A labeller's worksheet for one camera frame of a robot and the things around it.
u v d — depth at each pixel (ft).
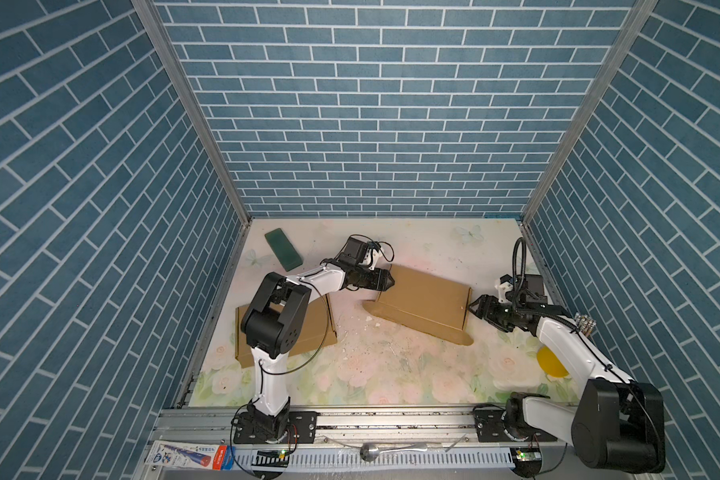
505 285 2.65
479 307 2.63
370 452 2.26
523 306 2.17
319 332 2.86
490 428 2.43
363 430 2.47
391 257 2.80
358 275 2.68
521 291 2.26
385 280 2.88
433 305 3.02
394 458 2.32
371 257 2.76
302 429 2.42
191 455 2.28
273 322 1.70
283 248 3.65
